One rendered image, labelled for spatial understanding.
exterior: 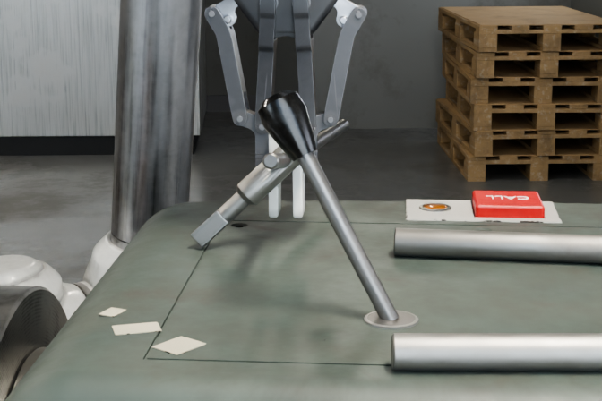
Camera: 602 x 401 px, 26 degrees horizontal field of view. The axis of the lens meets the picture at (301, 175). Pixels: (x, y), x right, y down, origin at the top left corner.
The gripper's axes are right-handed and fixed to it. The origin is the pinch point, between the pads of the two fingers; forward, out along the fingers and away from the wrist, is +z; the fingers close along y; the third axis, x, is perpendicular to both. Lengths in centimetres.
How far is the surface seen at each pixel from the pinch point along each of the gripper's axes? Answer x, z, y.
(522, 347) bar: 30.4, 3.8, -16.6
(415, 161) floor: -644, 131, -17
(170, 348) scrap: 27.7, 5.4, 4.8
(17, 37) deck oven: -640, 60, 215
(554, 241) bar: 6.6, 3.6, -21.0
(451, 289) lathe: 13.7, 5.5, -13.0
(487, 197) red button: -10.5, 4.3, -17.1
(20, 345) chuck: 13.7, 10.6, 18.7
